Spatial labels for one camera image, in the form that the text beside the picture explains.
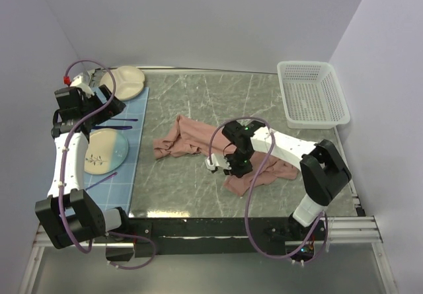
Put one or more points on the aluminium frame rail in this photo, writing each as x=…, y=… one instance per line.
x=342, y=230

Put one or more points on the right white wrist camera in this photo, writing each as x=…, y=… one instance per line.
x=216, y=161

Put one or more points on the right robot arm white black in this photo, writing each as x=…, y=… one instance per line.
x=323, y=170

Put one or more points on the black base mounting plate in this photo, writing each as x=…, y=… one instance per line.
x=274, y=236

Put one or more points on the purple fork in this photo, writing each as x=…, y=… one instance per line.
x=102, y=180

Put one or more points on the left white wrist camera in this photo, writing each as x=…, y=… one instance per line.
x=80, y=81

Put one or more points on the cream divided plate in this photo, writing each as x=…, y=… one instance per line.
x=130, y=82

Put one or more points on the purple spoon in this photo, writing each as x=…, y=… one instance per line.
x=125, y=119

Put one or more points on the blue grid placemat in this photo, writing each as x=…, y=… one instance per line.
x=117, y=192

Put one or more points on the cream teal round plate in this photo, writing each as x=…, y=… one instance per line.
x=107, y=150

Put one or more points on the purple knife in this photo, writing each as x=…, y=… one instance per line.
x=113, y=127

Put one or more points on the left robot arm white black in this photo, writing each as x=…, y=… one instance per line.
x=69, y=215

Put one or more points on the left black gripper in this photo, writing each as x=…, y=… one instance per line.
x=113, y=108

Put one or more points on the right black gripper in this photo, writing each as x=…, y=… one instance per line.
x=235, y=171

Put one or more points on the white plastic basket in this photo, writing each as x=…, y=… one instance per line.
x=312, y=95

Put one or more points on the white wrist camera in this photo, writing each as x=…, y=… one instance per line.
x=80, y=81
x=216, y=161

